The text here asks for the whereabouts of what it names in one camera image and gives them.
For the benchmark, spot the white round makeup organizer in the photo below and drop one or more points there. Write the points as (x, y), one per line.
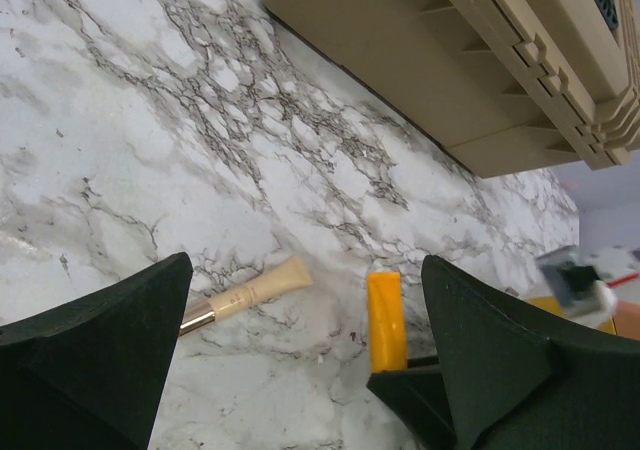
(622, 321)

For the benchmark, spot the tan plastic toolbox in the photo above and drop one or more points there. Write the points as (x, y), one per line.
(502, 86)

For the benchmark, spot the beige concealer tube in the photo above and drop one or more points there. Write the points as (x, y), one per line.
(289, 276)

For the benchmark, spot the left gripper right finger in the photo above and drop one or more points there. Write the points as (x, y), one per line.
(509, 375)

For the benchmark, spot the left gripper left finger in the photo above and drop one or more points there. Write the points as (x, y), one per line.
(89, 374)

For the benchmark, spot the orange white cream tube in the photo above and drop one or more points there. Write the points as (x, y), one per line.
(387, 331)

